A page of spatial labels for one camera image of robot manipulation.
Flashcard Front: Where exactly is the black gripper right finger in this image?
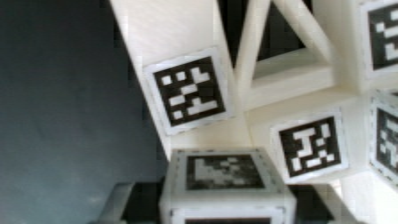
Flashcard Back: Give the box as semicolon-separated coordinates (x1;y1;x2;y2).
289;184;366;224

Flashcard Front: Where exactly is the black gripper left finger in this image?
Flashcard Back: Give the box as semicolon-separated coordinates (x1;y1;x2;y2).
90;182;162;224

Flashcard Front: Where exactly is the white tagged cube nut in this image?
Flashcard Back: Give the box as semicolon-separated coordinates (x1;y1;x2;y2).
160;148;297;224
369;90;398;189

